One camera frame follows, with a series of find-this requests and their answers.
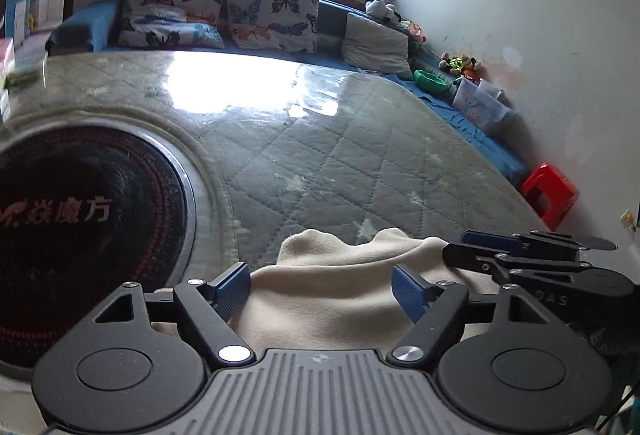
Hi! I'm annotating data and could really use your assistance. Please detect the cream knit garment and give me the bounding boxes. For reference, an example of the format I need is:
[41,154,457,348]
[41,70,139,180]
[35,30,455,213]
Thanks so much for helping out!
[229,228,498,354]

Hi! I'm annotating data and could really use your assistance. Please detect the small plush toys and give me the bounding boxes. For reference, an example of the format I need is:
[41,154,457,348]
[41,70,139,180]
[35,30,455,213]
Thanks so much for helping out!
[438,53,482,80]

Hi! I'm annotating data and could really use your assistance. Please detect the black round induction cooktop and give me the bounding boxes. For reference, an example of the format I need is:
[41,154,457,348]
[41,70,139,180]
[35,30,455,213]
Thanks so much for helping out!
[1,125,195,371]

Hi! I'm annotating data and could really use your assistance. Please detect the butterfly pillow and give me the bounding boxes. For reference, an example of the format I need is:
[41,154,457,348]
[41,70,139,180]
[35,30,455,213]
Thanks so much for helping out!
[117,0,224,50]
[227,0,320,54]

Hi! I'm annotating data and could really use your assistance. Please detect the blue white cabinet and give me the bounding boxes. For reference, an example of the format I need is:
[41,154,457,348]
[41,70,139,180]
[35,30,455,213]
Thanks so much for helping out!
[4,0,31,47]

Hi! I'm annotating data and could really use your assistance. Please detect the green plastic bowl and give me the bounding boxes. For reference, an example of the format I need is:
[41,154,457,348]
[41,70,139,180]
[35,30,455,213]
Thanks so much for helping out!
[412,70,450,95]

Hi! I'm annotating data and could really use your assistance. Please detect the pink tissue pack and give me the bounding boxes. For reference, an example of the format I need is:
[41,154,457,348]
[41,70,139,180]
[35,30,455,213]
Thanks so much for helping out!
[0,38,15,86]

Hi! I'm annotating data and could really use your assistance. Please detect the red plastic stool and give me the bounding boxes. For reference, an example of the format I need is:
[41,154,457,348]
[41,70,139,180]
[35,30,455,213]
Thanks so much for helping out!
[520,162,580,230]

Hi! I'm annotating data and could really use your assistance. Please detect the right butterfly pillow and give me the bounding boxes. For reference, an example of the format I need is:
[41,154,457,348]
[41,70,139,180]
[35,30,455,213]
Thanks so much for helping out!
[227,0,320,54]

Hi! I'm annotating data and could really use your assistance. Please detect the blue sectional sofa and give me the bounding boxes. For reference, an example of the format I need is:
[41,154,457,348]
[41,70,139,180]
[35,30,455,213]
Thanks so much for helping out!
[46,0,529,186]

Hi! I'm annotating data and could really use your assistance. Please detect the grey plain cushion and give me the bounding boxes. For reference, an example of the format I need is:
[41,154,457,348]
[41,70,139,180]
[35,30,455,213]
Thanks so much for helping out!
[341,13,411,79]

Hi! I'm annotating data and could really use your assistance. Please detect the clear plastic storage box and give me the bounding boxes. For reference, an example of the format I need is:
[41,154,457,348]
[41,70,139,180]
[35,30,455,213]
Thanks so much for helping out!
[452,77,516,136]

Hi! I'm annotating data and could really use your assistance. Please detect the left butterfly pillow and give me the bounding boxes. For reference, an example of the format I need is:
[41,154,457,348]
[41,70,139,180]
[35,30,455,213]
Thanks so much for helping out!
[117,0,224,50]

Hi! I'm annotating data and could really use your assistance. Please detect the panda plush toy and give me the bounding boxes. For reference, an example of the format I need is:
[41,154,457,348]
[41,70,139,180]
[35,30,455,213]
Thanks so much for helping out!
[364,0,401,25]

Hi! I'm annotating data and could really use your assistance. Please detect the green card box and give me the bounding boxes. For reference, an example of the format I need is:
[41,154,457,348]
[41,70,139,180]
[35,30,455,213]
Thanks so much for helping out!
[4,52,48,88]

